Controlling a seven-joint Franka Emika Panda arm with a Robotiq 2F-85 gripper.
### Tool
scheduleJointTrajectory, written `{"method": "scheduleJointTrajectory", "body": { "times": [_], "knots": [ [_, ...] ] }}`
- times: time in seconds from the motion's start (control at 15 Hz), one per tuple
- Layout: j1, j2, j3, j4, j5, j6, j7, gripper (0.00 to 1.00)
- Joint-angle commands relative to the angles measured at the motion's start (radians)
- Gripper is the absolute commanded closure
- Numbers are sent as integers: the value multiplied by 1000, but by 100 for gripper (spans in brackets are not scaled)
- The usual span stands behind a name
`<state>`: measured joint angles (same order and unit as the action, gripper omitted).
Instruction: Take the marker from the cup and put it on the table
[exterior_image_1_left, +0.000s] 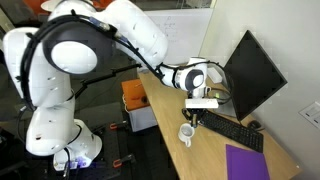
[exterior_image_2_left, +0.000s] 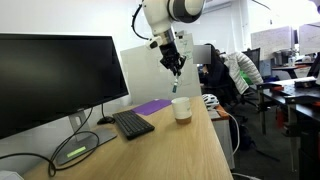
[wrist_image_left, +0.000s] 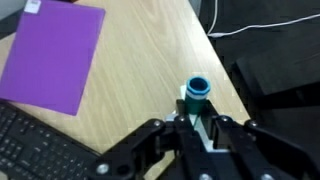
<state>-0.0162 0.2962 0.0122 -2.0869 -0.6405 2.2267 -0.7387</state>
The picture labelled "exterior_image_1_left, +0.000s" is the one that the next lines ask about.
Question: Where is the thin black desk cable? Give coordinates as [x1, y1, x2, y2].
[209, 86, 233, 105]

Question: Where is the orange chair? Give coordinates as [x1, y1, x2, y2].
[92, 0, 113, 9]

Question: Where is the white whiteboard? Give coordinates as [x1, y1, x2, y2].
[143, 8, 214, 67]

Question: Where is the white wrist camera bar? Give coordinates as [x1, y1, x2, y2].
[184, 98, 220, 110]

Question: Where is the black stand rod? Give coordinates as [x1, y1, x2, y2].
[73, 63, 143, 100]

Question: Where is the purple folder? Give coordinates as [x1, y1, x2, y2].
[225, 143, 271, 180]

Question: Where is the orange box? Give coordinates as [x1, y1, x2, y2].
[120, 78, 151, 111]

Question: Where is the black computer mouse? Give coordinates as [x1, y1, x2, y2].
[247, 119, 263, 131]

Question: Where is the grey monitor stand base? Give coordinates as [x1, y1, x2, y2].
[214, 89, 238, 118]

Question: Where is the white ceramic mug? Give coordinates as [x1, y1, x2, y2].
[177, 122, 196, 149]

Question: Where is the orange handled black clamp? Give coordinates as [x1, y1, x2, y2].
[109, 120, 130, 131]
[112, 153, 136, 169]

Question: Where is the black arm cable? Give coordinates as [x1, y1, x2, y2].
[18, 13, 232, 104]

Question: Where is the black keyboard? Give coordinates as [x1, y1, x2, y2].
[198, 109, 265, 154]

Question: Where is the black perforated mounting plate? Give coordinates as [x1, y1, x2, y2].
[76, 121, 141, 180]

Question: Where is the white round table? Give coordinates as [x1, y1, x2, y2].
[40, 0, 65, 13]

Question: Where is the white power adapter box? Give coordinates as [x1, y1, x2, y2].
[208, 67, 223, 84]

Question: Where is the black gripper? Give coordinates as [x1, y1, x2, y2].
[181, 108, 205, 129]

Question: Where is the black computer monitor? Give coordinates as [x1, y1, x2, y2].
[222, 29, 289, 122]

